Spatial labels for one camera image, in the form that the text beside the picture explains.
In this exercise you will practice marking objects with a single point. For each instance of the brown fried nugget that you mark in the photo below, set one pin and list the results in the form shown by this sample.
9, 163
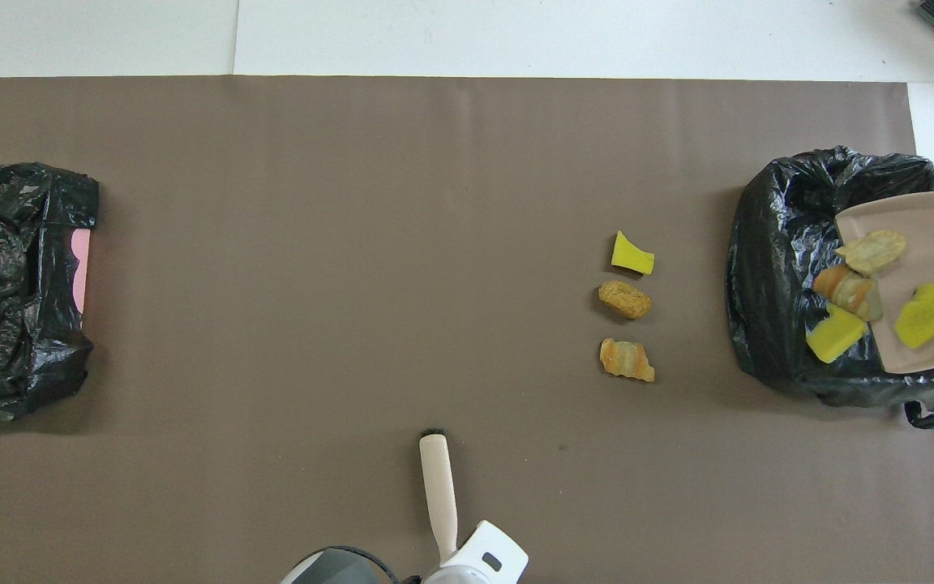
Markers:
624, 299

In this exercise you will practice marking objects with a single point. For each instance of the yellow sponge piece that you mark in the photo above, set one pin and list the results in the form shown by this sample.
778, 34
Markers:
631, 253
836, 334
929, 316

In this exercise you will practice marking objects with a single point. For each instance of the striped golden pastry piece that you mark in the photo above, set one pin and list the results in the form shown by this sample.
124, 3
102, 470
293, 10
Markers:
627, 359

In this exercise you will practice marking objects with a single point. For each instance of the beige hand brush black bristles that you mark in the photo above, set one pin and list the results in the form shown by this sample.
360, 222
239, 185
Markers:
439, 495

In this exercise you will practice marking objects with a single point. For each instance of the striped croissant piece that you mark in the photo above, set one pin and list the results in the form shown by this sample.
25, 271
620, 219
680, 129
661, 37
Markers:
848, 290

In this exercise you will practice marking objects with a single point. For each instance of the pale flaky pastry piece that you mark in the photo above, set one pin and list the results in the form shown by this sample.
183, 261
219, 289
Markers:
872, 250

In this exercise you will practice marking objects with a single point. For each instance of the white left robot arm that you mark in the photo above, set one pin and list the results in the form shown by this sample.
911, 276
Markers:
479, 560

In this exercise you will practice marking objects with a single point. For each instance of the black plastic trash bag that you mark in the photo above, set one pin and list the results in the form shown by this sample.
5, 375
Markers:
5, 259
775, 243

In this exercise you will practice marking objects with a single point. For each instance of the pink plastic bin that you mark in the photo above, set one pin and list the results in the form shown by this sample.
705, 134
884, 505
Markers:
80, 268

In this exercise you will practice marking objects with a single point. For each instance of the brown table mat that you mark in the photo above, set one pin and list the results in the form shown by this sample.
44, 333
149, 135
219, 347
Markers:
353, 324

